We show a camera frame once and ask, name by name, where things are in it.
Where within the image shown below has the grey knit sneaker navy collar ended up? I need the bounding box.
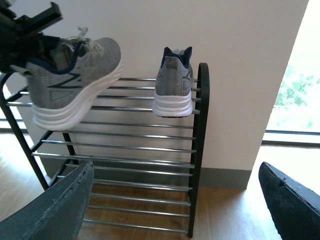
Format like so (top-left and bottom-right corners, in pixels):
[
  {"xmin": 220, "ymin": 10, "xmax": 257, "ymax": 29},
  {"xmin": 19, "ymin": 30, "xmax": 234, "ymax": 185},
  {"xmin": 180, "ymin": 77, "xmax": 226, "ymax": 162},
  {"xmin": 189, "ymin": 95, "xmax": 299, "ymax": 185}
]
[{"xmin": 152, "ymin": 46, "xmax": 194, "ymax": 118}]

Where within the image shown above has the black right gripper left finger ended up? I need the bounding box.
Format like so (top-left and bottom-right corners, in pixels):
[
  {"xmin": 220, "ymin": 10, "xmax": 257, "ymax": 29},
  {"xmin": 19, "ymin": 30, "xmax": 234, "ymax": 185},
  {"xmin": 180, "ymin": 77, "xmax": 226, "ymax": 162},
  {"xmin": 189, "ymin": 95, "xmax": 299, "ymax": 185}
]
[{"xmin": 0, "ymin": 160, "xmax": 94, "ymax": 240}]

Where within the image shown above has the black metal shoe rack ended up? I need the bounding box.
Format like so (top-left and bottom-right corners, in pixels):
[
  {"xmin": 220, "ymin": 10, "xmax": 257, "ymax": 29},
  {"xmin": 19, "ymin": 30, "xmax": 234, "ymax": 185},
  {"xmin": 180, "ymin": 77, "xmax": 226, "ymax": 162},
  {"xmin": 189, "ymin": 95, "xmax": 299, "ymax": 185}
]
[{"xmin": 0, "ymin": 63, "xmax": 210, "ymax": 237}]

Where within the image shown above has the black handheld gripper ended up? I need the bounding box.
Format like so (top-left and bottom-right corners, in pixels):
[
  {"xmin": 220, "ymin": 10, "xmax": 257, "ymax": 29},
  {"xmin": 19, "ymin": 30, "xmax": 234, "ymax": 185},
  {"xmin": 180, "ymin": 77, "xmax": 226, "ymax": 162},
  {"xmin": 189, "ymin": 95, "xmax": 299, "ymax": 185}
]
[{"xmin": 0, "ymin": 0, "xmax": 62, "ymax": 73}]

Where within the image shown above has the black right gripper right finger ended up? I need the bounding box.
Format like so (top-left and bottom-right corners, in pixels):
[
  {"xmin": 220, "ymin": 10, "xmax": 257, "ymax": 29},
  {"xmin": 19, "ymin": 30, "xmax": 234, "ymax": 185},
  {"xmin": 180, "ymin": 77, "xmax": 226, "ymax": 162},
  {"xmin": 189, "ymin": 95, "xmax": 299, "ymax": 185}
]
[{"xmin": 258, "ymin": 162, "xmax": 320, "ymax": 240}]

